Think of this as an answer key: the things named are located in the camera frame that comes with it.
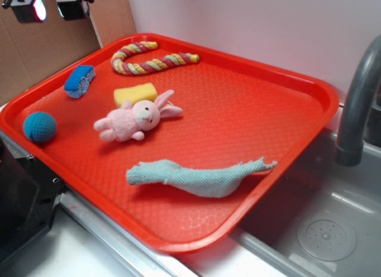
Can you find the pink plush bunny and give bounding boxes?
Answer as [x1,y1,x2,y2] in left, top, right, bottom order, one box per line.
[93,90,183,142]

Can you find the brown cardboard panel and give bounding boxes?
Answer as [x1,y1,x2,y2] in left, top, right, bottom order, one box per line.
[1,0,136,105]

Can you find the grey sink basin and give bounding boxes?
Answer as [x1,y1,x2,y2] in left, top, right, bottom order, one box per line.
[232,130,380,276]

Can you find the blue sponge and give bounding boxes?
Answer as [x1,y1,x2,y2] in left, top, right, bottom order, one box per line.
[64,65,96,98]

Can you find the blue knitted ball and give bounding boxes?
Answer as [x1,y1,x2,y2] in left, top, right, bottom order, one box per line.
[23,111,57,143]

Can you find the light blue cloth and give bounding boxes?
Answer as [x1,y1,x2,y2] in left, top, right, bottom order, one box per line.
[126,157,277,198]

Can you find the multicolour rope toy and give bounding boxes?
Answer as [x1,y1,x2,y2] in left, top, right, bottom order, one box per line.
[111,41,200,76]

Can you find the yellow sponge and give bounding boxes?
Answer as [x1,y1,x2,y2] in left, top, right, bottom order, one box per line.
[114,83,158,108]

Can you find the sink drain cover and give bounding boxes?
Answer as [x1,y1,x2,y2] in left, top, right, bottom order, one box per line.
[296,217,357,262]

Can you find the grey faucet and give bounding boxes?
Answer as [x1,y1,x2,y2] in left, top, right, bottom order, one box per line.
[335,36,380,167]

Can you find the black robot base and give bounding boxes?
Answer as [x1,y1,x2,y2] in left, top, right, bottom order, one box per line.
[1,141,63,267]

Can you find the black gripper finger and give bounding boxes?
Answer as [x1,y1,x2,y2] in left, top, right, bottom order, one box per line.
[56,0,95,21]
[2,0,47,23]

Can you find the red plastic tray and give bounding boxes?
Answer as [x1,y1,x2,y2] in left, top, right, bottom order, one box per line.
[1,34,339,253]

